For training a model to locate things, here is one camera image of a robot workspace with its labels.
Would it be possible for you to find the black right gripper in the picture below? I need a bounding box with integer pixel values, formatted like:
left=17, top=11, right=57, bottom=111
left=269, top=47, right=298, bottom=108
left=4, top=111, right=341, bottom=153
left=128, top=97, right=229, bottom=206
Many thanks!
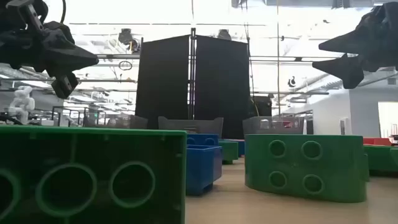
left=312, top=1, right=398, bottom=90

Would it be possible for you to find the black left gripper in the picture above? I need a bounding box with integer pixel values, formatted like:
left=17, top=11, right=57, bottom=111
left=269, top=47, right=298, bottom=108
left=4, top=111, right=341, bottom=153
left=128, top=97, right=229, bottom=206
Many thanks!
left=0, top=21, right=100, bottom=100

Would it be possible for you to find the long green toy brick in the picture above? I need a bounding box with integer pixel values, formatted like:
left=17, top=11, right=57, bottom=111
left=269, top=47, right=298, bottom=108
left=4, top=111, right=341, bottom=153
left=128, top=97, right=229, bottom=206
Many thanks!
left=0, top=125, right=187, bottom=224

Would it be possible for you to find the small green toy brick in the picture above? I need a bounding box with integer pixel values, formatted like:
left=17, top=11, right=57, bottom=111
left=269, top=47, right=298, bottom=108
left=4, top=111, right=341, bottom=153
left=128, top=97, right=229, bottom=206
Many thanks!
left=219, top=140, right=239, bottom=165

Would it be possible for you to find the small blue toy brick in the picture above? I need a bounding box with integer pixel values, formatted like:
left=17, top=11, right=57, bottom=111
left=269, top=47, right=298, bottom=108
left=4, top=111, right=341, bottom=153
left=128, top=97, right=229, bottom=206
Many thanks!
left=186, top=133, right=220, bottom=147
left=185, top=144, right=223, bottom=196

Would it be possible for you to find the black metal rack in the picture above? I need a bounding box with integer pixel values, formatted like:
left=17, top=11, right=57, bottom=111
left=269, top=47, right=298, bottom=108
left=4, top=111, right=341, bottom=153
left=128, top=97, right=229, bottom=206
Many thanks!
left=52, top=105, right=106, bottom=127

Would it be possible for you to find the white humanoid robot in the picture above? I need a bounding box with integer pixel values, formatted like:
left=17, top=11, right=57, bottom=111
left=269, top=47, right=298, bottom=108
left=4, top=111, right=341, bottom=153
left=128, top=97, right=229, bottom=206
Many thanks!
left=7, top=86, right=36, bottom=125

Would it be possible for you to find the thin hanging pole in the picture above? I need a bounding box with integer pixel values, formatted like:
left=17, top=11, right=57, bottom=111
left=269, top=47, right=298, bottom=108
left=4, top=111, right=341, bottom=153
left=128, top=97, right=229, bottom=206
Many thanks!
left=276, top=0, right=280, bottom=116

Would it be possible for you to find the grey plastic bin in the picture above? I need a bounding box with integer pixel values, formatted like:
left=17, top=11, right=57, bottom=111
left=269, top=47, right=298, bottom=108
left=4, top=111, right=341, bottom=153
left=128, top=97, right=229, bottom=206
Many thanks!
left=157, top=116, right=224, bottom=139
left=83, top=114, right=149, bottom=130
left=242, top=116, right=305, bottom=135

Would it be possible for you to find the black folding partition screen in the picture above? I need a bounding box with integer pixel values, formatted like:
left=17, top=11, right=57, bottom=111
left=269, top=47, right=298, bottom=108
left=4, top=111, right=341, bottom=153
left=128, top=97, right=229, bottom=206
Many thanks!
left=135, top=27, right=251, bottom=140

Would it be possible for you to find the black equipment box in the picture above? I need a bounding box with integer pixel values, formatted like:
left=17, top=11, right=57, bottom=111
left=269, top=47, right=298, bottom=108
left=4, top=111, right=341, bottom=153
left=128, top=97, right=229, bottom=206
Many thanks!
left=250, top=95, right=273, bottom=118

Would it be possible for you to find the hanging black cable coil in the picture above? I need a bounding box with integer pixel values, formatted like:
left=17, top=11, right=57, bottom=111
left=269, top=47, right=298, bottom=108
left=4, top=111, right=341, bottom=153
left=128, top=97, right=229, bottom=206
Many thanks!
left=118, top=60, right=134, bottom=72

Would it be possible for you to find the white wall dispenser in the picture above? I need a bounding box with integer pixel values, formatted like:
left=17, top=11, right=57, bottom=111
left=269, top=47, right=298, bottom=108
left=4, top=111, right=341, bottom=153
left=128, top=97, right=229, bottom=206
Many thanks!
left=339, top=117, right=352, bottom=135

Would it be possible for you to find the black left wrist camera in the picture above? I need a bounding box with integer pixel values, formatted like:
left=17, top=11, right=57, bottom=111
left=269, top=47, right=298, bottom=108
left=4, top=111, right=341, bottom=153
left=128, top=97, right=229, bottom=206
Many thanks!
left=6, top=0, right=49, bottom=32

